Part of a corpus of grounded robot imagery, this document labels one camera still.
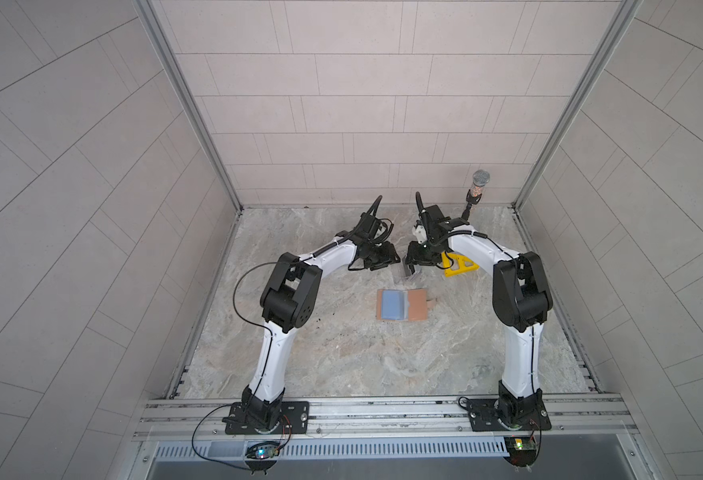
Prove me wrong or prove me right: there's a brown leather card holder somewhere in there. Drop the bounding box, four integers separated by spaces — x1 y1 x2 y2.
377 289 437 321

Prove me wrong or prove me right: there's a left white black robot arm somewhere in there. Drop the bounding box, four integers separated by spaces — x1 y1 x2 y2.
241 197 401 432

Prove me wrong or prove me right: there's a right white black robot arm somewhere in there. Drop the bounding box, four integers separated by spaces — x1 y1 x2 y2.
405 198 553 431

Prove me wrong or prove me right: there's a clear acrylic card box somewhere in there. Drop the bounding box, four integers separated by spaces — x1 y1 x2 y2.
393 262 423 288

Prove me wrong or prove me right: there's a yellow triangular plastic piece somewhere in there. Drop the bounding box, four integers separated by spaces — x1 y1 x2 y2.
441 252 479 278

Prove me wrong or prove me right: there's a left green circuit board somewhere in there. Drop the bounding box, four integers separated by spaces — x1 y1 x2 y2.
245 442 281 461

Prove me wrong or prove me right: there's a right circuit board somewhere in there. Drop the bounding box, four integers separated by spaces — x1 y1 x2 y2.
503 437 539 468

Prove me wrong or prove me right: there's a perforated vent strip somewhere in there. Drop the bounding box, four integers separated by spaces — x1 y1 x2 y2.
154 437 509 463

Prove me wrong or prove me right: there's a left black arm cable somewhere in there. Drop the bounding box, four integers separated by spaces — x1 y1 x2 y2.
232 261 280 332

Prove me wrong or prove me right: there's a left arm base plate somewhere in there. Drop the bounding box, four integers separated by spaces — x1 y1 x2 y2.
221 400 310 435

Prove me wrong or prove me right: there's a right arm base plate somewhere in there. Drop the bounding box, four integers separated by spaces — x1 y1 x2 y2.
459 395 551 432

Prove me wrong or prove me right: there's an aluminium mounting rail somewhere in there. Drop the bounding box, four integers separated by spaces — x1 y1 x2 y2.
128 394 639 441

